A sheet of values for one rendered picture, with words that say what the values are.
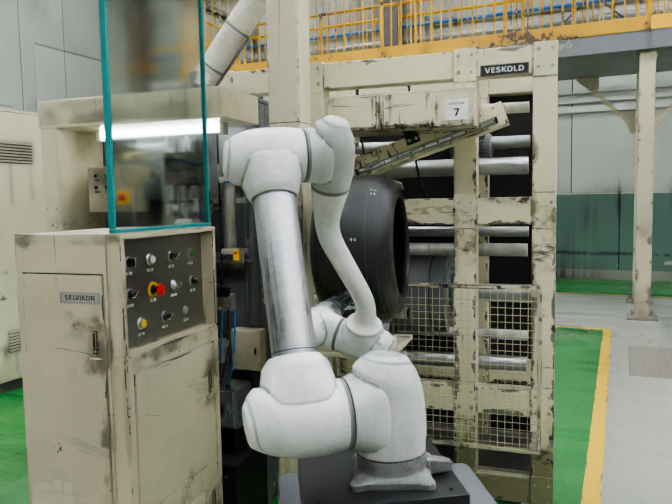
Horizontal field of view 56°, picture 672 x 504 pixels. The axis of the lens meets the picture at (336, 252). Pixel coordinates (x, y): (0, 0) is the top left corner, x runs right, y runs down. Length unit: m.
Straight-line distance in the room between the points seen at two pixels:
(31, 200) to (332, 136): 4.02
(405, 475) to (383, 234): 0.99
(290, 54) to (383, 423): 1.55
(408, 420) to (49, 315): 1.22
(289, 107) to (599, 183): 9.31
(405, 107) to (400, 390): 1.48
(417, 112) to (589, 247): 8.98
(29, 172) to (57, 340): 3.29
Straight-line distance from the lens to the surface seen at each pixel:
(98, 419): 2.12
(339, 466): 1.56
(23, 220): 5.29
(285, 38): 2.53
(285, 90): 2.50
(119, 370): 2.04
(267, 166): 1.48
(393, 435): 1.40
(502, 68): 2.89
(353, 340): 1.81
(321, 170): 1.54
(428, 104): 2.59
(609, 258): 11.41
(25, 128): 5.36
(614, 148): 11.46
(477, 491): 1.68
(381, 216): 2.20
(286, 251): 1.42
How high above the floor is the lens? 1.35
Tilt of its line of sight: 5 degrees down
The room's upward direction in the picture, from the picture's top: 1 degrees counter-clockwise
